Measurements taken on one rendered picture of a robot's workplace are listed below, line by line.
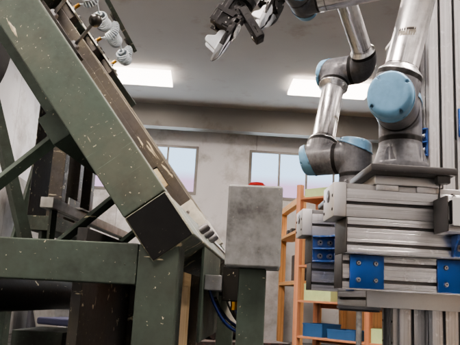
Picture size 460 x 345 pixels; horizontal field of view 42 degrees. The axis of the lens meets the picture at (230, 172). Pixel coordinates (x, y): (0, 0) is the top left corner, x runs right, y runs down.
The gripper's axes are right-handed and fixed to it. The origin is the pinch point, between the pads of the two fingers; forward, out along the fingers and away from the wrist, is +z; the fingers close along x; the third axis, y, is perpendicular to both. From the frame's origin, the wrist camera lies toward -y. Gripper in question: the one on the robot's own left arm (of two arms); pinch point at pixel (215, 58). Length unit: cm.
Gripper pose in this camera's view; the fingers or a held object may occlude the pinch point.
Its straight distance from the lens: 176.7
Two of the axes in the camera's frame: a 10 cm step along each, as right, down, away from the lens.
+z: -5.2, 8.4, -1.9
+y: -8.6, -5.1, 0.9
